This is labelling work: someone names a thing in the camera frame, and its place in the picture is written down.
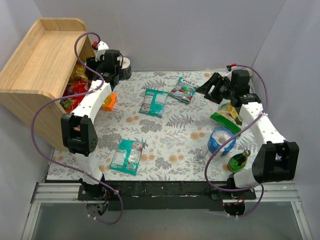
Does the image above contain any orange Lot 100 mango gummy bag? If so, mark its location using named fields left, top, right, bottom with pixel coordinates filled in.
left=69, top=61, right=88, bottom=82

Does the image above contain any red Lot 100 fruit gummy bag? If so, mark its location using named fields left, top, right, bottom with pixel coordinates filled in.
left=63, top=80, right=91, bottom=96

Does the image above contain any small orange candy bag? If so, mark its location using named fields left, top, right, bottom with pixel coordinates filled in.
left=101, top=92, right=117, bottom=112

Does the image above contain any teal fox's bag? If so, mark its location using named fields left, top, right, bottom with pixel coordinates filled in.
left=110, top=139, right=145, bottom=176
left=139, top=88, right=168, bottom=118

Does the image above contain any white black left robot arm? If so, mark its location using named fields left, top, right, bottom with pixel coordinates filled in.
left=60, top=49, right=123, bottom=200

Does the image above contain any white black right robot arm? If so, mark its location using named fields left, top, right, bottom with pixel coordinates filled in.
left=196, top=66, right=299, bottom=192

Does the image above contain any Fox's mint blossom candy bag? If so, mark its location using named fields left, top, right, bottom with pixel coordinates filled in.
left=168, top=77, right=199, bottom=104

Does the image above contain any wooden shelf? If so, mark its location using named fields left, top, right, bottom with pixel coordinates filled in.
left=0, top=17, right=101, bottom=152

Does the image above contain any green white Chuba chips bag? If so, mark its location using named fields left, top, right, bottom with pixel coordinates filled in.
left=210, top=102, right=243, bottom=134

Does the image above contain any dark tape roll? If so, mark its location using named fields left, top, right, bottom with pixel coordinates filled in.
left=119, top=57, right=132, bottom=80

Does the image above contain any small clear plastic bottle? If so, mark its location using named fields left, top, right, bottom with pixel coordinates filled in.
left=197, top=145, right=209, bottom=160

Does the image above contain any teal Fox's bag back side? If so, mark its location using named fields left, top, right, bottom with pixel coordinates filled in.
left=139, top=88, right=168, bottom=118

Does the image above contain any floral patterned table mat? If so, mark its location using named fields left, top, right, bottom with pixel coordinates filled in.
left=46, top=70, right=278, bottom=182

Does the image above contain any green glass bottle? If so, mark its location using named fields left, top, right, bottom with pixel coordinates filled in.
left=227, top=149, right=251, bottom=173

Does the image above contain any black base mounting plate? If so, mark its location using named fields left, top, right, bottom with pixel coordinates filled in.
left=77, top=181, right=257, bottom=212

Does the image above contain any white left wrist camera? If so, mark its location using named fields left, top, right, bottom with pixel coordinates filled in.
left=92, top=41, right=109, bottom=62

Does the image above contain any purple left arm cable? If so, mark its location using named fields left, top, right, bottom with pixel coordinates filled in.
left=31, top=31, right=125, bottom=225

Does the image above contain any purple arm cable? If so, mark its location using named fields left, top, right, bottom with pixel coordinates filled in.
left=204, top=63, right=270, bottom=218
left=31, top=31, right=125, bottom=225

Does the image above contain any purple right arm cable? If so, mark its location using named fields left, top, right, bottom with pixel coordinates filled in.
left=204, top=63, right=270, bottom=218

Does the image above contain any aluminium frame rail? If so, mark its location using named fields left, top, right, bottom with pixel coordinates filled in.
left=22, top=182, right=313, bottom=240

